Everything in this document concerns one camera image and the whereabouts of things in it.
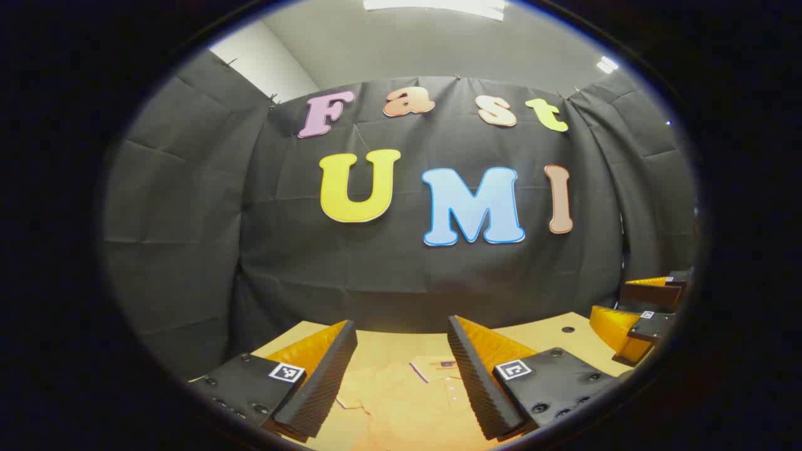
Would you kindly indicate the small ceiling light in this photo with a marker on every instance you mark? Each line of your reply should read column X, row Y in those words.
column 606, row 64

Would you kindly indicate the long ceiling light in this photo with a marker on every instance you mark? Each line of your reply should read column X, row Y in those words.
column 438, row 6

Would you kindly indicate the black backdrop cloth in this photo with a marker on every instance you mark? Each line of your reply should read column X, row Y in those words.
column 376, row 263

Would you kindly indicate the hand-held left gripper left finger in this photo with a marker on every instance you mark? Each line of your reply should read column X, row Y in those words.
column 319, row 388

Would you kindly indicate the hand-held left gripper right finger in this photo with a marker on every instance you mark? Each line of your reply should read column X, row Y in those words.
column 476, row 388

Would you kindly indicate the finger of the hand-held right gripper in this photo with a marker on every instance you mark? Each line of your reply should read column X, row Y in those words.
column 651, row 327
column 651, row 294

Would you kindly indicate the orange polo T-shirt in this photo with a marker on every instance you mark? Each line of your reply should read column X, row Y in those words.
column 407, row 407

